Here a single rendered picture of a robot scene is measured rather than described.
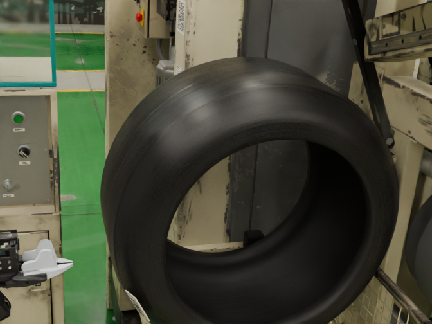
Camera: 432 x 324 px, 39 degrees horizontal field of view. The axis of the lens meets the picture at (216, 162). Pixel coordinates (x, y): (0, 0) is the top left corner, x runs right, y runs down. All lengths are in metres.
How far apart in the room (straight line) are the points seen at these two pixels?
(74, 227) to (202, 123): 2.68
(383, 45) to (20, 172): 1.06
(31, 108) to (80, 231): 1.92
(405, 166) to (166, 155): 0.79
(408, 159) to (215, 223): 0.52
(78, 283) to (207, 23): 2.02
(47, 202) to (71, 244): 1.62
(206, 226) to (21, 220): 0.58
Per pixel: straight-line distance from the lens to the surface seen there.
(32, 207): 1.87
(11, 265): 1.17
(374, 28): 1.41
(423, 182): 2.00
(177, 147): 1.01
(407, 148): 1.61
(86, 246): 3.45
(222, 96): 1.03
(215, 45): 1.38
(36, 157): 1.80
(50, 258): 1.17
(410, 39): 1.28
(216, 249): 1.55
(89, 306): 2.98
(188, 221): 1.52
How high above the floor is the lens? 1.72
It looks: 22 degrees down
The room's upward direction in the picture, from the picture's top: 4 degrees clockwise
